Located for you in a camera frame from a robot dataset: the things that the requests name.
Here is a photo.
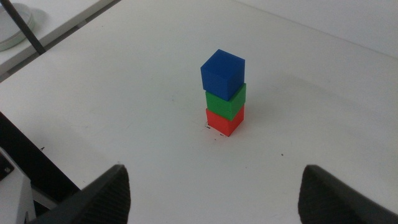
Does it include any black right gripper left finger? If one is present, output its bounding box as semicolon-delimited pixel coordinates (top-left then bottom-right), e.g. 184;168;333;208
27;164;132;224

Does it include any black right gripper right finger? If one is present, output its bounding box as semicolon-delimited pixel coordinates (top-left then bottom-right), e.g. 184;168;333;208
297;164;398;224

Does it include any red cube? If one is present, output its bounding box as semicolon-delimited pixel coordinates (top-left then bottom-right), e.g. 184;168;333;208
205;105;245;138

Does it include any green cube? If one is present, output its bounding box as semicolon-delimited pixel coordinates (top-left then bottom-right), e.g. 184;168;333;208
205;82;247;122

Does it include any blue cube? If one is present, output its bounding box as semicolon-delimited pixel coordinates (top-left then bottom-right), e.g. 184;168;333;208
200;49;246;102

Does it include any black and white stand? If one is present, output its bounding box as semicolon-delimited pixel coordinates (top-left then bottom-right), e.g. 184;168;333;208
0;111;82;224

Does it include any thin black rod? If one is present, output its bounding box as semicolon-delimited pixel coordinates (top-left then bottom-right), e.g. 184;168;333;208
0;0;47;56

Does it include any round white disc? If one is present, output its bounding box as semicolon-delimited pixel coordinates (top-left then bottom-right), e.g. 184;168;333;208
0;2;35;52

